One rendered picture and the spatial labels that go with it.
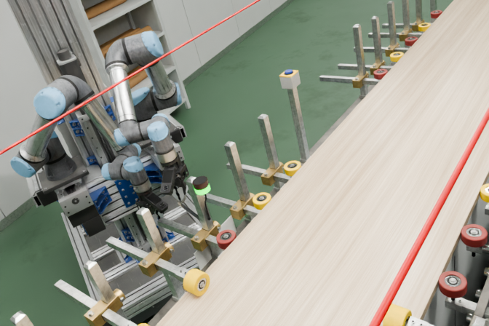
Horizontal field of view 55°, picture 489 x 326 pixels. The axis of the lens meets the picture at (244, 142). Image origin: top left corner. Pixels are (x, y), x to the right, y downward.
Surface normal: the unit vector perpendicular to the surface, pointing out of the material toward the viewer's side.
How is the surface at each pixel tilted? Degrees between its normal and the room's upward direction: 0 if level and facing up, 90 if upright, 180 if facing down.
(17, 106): 90
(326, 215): 0
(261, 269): 0
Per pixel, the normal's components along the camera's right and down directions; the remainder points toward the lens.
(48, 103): -0.19, 0.46
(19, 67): 0.84, 0.08
